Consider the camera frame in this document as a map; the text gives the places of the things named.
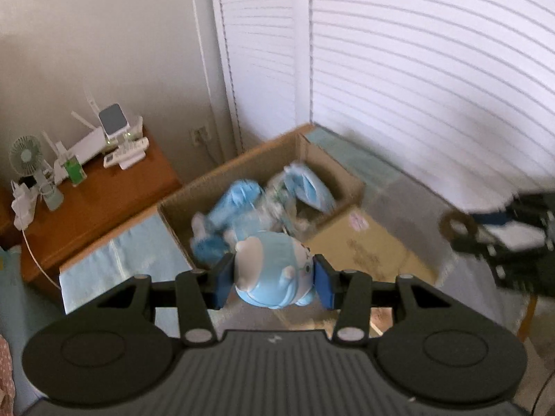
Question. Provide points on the blue face mask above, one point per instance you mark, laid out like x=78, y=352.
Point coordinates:
x=234, y=208

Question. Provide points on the small white desk fan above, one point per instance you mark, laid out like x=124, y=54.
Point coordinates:
x=25, y=156

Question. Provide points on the white remote control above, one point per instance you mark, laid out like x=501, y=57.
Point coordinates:
x=125, y=154

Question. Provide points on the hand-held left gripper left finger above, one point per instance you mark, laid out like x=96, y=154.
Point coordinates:
x=223, y=285

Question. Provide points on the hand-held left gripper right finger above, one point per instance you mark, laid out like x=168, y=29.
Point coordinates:
x=325, y=285

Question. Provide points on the open cardboard box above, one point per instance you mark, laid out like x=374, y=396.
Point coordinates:
x=121, y=260

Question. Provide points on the white louvred door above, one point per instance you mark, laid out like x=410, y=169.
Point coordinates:
x=264, y=52
x=433, y=73

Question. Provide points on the small grey cube device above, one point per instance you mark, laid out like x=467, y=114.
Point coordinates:
x=113, y=119

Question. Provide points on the white wall socket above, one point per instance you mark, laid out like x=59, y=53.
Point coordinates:
x=200, y=135

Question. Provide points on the green labelled bottle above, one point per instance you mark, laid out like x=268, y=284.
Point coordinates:
x=74, y=172

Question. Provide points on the brown knitted scrunchie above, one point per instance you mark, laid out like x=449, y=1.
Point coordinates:
x=444, y=221

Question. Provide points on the blue face masks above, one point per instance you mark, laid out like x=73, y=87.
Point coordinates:
x=310, y=186

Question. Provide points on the floral fabric item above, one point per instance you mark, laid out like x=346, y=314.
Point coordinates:
x=277, y=201

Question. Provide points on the white router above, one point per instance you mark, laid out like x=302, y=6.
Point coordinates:
x=84, y=145

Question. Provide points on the blue and white toy figure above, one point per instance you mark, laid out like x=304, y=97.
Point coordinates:
x=273, y=268

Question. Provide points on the wooden nightstand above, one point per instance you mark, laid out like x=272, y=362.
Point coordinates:
x=108, y=190

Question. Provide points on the brown cardboard box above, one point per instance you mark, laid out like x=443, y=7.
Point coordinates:
x=186, y=208

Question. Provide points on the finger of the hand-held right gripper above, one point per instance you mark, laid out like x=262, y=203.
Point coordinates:
x=492, y=219
x=481, y=247

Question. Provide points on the brown floral cloth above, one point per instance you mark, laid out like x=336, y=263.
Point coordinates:
x=5, y=372

